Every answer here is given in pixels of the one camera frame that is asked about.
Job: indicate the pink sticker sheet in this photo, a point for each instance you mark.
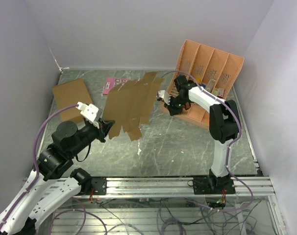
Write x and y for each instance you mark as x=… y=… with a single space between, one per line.
x=111 y=82

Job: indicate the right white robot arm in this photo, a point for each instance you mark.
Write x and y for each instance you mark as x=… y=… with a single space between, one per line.
x=224 y=124

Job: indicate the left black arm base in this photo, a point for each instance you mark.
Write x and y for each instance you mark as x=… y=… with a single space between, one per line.
x=98 y=186

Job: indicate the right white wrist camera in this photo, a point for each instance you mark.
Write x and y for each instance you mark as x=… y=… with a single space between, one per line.
x=163 y=96

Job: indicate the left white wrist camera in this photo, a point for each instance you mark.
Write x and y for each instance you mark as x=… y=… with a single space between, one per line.
x=90 y=112

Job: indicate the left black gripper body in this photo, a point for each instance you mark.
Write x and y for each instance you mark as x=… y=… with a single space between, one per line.
x=92 y=132

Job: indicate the closed brown cardboard box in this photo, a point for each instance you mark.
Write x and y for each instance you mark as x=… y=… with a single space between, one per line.
x=70 y=93

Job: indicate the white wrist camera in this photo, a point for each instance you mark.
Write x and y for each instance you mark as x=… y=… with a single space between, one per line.
x=163 y=96
x=90 y=112

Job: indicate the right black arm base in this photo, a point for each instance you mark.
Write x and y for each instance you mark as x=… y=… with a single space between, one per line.
x=211 y=185

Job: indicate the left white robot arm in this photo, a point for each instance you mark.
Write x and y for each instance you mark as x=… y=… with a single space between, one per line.
x=35 y=207

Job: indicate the aluminium mounting rail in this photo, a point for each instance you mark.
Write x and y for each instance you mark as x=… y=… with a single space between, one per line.
x=177 y=187

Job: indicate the orange plastic file organizer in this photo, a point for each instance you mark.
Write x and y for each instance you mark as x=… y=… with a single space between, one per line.
x=213 y=69

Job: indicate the white card box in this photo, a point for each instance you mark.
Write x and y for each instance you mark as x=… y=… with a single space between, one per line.
x=210 y=85

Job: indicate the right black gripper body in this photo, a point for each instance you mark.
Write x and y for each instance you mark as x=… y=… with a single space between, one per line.
x=176 y=104

